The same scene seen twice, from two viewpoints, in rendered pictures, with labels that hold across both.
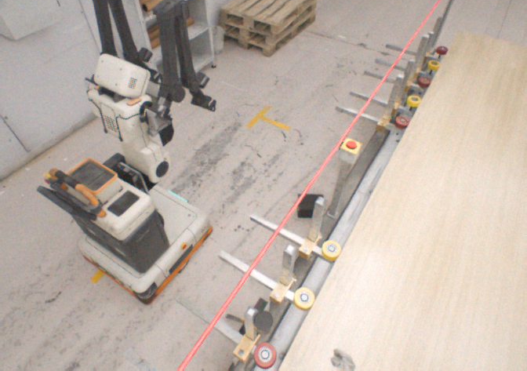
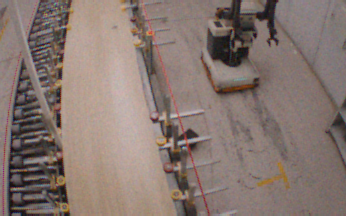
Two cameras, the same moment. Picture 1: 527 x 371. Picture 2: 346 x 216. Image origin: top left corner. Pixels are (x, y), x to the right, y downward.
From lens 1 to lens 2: 3.56 m
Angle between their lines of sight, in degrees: 74
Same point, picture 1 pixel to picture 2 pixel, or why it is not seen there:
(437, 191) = (112, 84)
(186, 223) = (219, 70)
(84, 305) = not seen: hidden behind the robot
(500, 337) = (78, 55)
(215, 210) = (229, 105)
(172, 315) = (191, 65)
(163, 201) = (239, 71)
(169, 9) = not seen: outside the picture
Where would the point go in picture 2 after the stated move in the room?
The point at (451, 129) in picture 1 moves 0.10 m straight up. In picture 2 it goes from (124, 129) to (123, 121)
